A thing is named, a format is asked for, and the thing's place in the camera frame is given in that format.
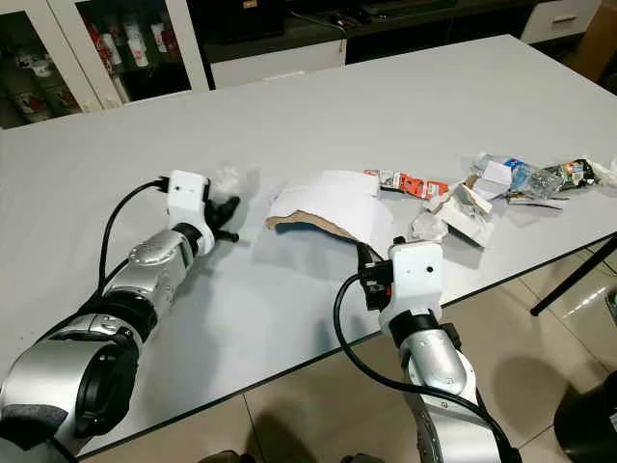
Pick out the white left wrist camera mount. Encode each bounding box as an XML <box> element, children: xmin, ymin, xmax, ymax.
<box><xmin>166</xmin><ymin>171</ymin><xmax>214</xmax><ymax>242</ymax></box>

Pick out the white glass door cabinet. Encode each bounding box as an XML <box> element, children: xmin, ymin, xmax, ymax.
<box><xmin>0</xmin><ymin>0</ymin><xmax>212</xmax><ymax>130</ymax></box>

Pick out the white bottle with red label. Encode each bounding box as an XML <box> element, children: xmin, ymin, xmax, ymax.
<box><xmin>92</xmin><ymin>24</ymin><xmax>122</xmax><ymax>79</ymax></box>
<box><xmin>121</xmin><ymin>19</ymin><xmax>151</xmax><ymax>69</ymax></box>

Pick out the dark wooden desk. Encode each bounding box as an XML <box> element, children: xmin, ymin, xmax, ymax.
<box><xmin>193</xmin><ymin>0</ymin><xmax>579</xmax><ymax>65</ymax></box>

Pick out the white paper ball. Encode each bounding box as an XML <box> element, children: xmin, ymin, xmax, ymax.
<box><xmin>210</xmin><ymin>166</ymin><xmax>248</xmax><ymax>200</ymax></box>

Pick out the white cup with red print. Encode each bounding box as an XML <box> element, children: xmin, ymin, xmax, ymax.
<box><xmin>14</xmin><ymin>87</ymin><xmax>50</xmax><ymax>118</ymax></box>

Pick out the dark printed snack wrapper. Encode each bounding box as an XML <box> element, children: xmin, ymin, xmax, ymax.
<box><xmin>506</xmin><ymin>159</ymin><xmax>601</xmax><ymax>206</ymax></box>

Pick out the torn white cardboard sheet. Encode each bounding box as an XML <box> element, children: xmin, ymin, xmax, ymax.
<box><xmin>265</xmin><ymin>171</ymin><xmax>398</xmax><ymax>258</ymax></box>

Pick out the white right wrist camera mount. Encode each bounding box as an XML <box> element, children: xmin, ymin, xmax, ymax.
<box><xmin>379</xmin><ymin>239</ymin><xmax>445</xmax><ymax>331</ymax></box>

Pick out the small crumpled white tissue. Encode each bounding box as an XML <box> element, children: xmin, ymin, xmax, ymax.
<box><xmin>409</xmin><ymin>210</ymin><xmax>445</xmax><ymax>243</ymax></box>

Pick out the clear crushed plastic bottle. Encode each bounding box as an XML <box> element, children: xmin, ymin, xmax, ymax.
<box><xmin>472</xmin><ymin>152</ymin><xmax>566</xmax><ymax>200</ymax></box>

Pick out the white paper piece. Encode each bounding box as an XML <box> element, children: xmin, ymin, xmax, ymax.
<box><xmin>476</xmin><ymin>159</ymin><xmax>515</xmax><ymax>190</ymax></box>

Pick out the white tissue wad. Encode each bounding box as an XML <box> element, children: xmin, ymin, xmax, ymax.
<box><xmin>592</xmin><ymin>158</ymin><xmax>617</xmax><ymax>187</ymax></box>

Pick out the black rubbish bin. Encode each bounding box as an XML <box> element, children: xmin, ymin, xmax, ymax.
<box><xmin>553</xmin><ymin>370</ymin><xmax>617</xmax><ymax>463</ymax></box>

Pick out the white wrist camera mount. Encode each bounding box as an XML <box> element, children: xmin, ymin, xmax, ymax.
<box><xmin>379</xmin><ymin>239</ymin><xmax>445</xmax><ymax>331</ymax></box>
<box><xmin>166</xmin><ymin>171</ymin><xmax>214</xmax><ymax>242</ymax></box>

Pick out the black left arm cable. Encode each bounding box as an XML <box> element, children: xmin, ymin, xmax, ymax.
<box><xmin>48</xmin><ymin>178</ymin><xmax>170</xmax><ymax>339</ymax></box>

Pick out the black table leg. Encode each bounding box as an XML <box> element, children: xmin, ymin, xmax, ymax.
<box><xmin>530</xmin><ymin>258</ymin><xmax>617</xmax><ymax>317</ymax></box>

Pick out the red and white flat package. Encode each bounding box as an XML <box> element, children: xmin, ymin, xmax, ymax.
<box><xmin>364</xmin><ymin>169</ymin><xmax>450</xmax><ymax>200</ymax></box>

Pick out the small white drawer front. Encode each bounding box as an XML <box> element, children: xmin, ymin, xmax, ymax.
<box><xmin>521</xmin><ymin>0</ymin><xmax>602</xmax><ymax>45</ymax></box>

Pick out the torn white cardboard box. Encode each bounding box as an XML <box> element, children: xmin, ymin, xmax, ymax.
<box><xmin>438</xmin><ymin>178</ymin><xmax>498</xmax><ymax>243</ymax></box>

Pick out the black box on desk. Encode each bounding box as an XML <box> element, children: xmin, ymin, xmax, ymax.
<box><xmin>188</xmin><ymin>0</ymin><xmax>291</xmax><ymax>45</ymax></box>

